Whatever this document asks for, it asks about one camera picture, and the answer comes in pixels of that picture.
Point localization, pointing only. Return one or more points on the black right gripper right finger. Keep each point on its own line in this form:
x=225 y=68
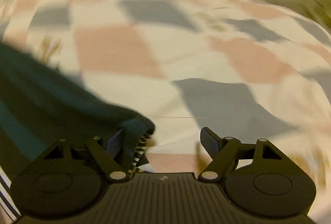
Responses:
x=258 y=178

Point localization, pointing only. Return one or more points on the dark striped sweater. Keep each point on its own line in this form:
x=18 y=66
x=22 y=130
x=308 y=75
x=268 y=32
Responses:
x=40 y=107

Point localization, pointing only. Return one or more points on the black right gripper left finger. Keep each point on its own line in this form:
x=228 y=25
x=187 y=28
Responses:
x=69 y=177

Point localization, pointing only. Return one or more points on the pink grey checkered bedspread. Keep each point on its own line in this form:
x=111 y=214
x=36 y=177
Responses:
x=243 y=68

